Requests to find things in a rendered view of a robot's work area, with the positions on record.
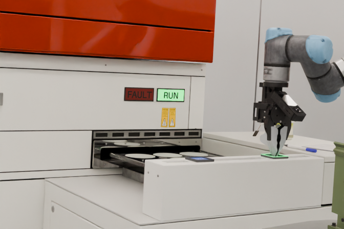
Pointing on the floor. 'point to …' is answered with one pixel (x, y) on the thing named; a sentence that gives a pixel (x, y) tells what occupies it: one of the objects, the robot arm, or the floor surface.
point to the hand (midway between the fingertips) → (276, 153)
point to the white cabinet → (245, 222)
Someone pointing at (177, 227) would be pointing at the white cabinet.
